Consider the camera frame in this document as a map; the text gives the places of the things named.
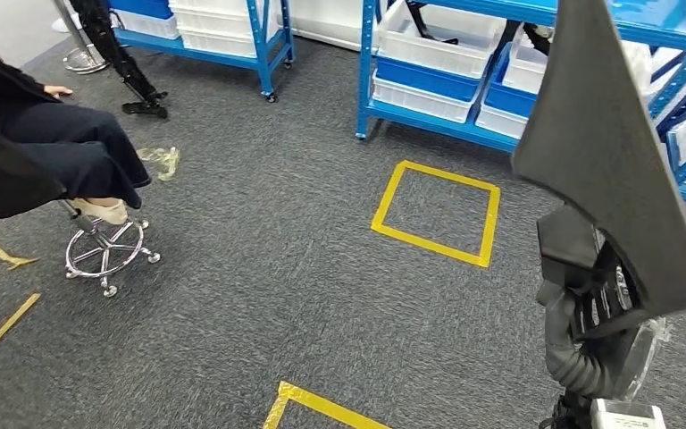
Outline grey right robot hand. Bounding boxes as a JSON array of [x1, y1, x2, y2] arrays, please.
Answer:
[[535, 278, 673, 404]]

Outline black plastic panel part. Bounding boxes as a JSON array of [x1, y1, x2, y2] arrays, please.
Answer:
[[511, 0, 686, 341]]

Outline person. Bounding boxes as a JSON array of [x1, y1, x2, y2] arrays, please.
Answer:
[[0, 21, 154, 229]]

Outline black folded stand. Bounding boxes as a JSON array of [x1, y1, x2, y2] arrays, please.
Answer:
[[69, 0, 170, 120]]

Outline white plastic crate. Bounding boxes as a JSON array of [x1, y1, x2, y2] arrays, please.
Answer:
[[502, 26, 655, 96], [372, 73, 477, 123], [376, 0, 506, 80], [474, 103, 531, 140], [114, 10, 180, 40]]

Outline crumpled clear tape scrap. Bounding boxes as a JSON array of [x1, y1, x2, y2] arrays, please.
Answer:
[[137, 146, 182, 182]]

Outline chrome stool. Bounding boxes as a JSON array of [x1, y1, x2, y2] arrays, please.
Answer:
[[57, 199, 162, 299]]

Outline torn yellow floor tape square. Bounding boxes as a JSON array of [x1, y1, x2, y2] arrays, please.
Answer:
[[0, 238, 42, 377]]

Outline chrome stanchion post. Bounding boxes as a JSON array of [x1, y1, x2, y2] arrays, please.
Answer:
[[53, 0, 111, 75]]

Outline black plastic bracket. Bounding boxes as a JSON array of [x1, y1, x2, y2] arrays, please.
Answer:
[[520, 22, 554, 57], [405, 0, 459, 46]]

